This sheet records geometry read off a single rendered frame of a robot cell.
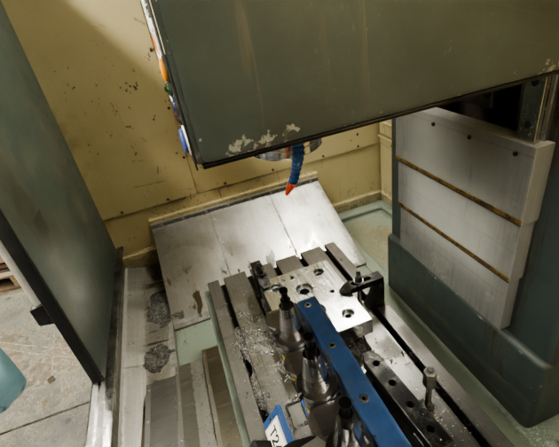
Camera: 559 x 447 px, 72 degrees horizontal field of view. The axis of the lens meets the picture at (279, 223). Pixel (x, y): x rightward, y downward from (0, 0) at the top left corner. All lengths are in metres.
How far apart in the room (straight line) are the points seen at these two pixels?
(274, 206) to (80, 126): 0.94
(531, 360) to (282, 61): 0.97
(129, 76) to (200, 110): 1.34
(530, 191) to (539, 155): 0.08
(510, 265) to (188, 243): 1.35
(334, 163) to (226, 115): 1.67
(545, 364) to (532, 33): 0.80
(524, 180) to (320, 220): 1.16
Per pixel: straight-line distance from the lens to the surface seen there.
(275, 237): 1.84
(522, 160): 0.92
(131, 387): 1.52
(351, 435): 0.53
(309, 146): 0.77
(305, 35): 0.47
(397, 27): 0.52
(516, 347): 1.21
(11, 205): 1.14
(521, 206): 0.95
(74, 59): 1.78
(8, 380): 0.62
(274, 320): 0.75
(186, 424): 1.26
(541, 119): 0.90
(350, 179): 2.18
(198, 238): 1.89
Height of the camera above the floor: 1.74
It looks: 31 degrees down
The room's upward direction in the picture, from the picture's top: 10 degrees counter-clockwise
